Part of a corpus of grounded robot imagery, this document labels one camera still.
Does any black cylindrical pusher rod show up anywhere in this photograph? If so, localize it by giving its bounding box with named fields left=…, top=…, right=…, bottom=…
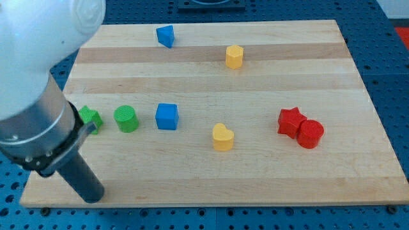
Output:
left=58, top=152, right=104, bottom=203

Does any black pusher mounting clamp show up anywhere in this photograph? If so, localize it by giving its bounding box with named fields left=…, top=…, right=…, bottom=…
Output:
left=1, top=102, right=96, bottom=178

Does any green star block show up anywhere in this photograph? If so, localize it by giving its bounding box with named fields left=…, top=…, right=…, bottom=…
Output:
left=79, top=105, right=104, bottom=135

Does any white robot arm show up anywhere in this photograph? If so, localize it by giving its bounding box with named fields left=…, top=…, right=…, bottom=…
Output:
left=1, top=0, right=106, bottom=203

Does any red star block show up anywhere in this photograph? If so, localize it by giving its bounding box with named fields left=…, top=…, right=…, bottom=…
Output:
left=277, top=107, right=307, bottom=139

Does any green cylinder block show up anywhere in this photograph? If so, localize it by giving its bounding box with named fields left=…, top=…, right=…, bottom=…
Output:
left=114, top=105, right=139, bottom=133

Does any blue cube block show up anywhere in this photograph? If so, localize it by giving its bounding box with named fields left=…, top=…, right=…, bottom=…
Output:
left=155, top=103, right=179, bottom=130

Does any yellow heart block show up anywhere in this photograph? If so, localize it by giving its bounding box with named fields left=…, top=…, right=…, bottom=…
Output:
left=212, top=123, right=235, bottom=151

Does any blue triangle block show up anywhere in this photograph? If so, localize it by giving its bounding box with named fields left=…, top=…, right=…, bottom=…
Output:
left=156, top=25, right=174, bottom=49

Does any wooden board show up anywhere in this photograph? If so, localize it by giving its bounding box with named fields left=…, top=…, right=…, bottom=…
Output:
left=19, top=19, right=409, bottom=209

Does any yellow hexagon block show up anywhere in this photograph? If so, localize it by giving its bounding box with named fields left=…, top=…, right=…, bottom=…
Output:
left=226, top=45, right=244, bottom=69

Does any red cylinder block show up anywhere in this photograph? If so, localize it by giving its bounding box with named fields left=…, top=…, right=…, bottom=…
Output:
left=297, top=120, right=325, bottom=149

